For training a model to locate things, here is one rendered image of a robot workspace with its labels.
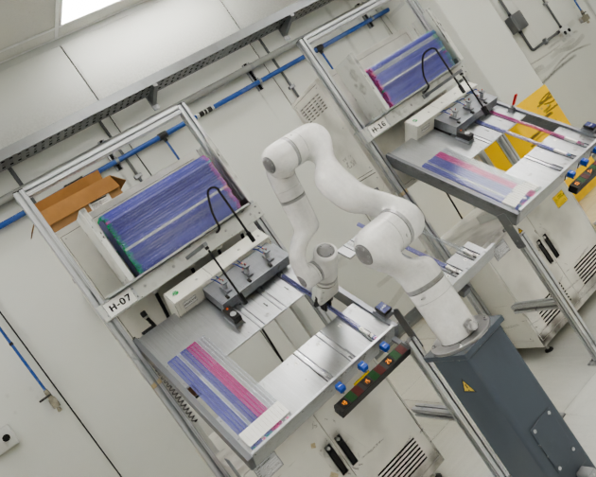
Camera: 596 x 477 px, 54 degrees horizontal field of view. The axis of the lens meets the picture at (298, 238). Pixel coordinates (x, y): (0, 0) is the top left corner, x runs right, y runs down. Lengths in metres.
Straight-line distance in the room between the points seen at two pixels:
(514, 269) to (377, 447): 1.07
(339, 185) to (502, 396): 0.73
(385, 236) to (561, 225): 1.73
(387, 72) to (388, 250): 1.57
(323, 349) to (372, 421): 0.46
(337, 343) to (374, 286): 2.31
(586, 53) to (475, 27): 1.94
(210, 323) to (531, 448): 1.19
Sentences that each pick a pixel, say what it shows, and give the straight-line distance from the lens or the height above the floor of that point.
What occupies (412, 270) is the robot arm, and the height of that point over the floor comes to 0.95.
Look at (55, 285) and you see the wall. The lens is 3.81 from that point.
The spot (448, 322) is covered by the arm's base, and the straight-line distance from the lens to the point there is 1.70.
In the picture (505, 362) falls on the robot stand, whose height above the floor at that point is 0.59.
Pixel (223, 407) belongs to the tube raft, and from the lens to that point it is 2.05.
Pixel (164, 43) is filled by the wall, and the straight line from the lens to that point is 4.41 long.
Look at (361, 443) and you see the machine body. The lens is 2.45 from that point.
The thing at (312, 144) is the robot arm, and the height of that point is 1.40.
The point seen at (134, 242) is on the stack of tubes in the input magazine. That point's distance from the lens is 2.34.
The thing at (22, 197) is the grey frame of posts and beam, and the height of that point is 1.87.
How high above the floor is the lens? 1.31
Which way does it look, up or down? 4 degrees down
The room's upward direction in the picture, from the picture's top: 35 degrees counter-clockwise
